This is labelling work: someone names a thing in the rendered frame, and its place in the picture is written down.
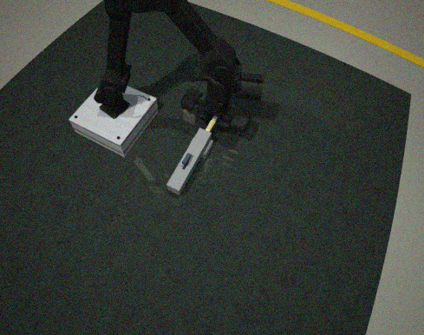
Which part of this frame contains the grey cylinder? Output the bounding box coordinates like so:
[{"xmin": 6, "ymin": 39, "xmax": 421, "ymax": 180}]
[{"xmin": 205, "ymin": 115, "xmax": 218, "ymax": 132}]

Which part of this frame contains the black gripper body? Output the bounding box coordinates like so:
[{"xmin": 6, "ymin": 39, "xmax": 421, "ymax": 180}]
[{"xmin": 180, "ymin": 89, "xmax": 252, "ymax": 133}]

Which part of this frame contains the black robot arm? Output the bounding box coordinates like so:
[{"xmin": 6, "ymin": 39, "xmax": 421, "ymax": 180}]
[{"xmin": 94, "ymin": 0, "xmax": 264, "ymax": 119}]

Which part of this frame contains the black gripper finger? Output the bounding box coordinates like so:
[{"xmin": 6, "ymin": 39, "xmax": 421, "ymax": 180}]
[
  {"xmin": 196, "ymin": 112, "xmax": 212, "ymax": 126},
  {"xmin": 216, "ymin": 117, "xmax": 231, "ymax": 131}
]

